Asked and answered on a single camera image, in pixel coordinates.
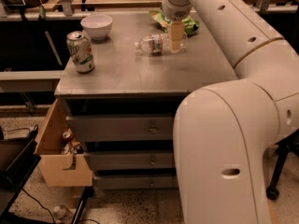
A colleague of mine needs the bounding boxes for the green chip bag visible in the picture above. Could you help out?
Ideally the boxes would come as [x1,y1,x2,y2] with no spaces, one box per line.
[149,10,200,35]

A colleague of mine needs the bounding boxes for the top grey drawer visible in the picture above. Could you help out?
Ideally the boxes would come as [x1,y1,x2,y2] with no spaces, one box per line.
[66,115,173,142]

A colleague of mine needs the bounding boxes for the bottle on floor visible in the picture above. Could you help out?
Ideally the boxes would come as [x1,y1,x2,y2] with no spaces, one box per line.
[53,205,73,224]

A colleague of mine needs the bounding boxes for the grey drawer cabinet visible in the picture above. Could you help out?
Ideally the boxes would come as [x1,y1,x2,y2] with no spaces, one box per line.
[55,12,236,179]

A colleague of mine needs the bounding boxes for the clear plastic water bottle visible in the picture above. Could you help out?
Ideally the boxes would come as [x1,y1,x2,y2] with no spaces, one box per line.
[135,33,188,54]

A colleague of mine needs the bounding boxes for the red can in box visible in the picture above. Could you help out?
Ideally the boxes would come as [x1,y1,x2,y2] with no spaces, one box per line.
[62,131,74,144]

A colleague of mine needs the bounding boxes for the black cable on floor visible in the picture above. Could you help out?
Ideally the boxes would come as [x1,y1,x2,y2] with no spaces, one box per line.
[21,188,101,224]

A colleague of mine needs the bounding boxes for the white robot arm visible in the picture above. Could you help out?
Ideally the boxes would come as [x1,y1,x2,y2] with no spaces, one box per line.
[163,0,299,224]

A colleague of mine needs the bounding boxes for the green soda can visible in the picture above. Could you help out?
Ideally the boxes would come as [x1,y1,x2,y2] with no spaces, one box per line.
[66,31,94,73]

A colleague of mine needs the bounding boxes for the grey drawer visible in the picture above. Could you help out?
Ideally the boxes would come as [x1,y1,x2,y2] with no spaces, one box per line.
[93,175,178,189]
[66,115,173,142]
[84,151,174,171]

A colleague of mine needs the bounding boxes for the bottom grey drawer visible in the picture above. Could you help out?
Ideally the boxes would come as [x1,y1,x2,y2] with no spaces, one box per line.
[93,175,178,189]

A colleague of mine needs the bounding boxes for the middle grey drawer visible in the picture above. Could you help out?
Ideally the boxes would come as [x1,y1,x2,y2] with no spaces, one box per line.
[84,151,174,171]

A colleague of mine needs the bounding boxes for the black office chair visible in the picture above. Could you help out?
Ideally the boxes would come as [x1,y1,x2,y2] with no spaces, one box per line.
[266,130,299,201]

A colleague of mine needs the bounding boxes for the white bowl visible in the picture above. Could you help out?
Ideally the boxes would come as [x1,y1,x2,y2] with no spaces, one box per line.
[80,14,113,40]

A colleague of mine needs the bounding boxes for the black cart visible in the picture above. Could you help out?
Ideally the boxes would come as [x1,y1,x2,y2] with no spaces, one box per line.
[0,124,95,224]

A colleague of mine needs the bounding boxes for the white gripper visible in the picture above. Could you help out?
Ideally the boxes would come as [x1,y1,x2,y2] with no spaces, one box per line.
[162,0,192,53]

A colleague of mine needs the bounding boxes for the wooden box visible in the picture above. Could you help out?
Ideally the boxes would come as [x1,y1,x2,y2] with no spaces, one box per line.
[36,99,93,187]

